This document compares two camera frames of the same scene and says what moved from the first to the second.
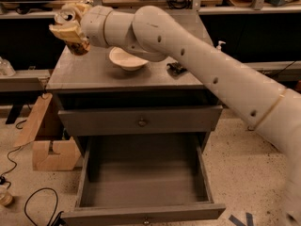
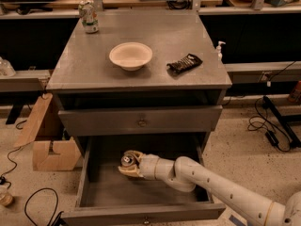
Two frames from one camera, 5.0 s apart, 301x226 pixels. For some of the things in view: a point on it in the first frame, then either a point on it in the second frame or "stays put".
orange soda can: (66, 17) → (127, 160)
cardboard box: (67, 153) stays put
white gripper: (94, 24) → (148, 167)
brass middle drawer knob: (146, 220) stays put
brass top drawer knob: (141, 122) stays put
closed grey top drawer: (97, 121) stays put
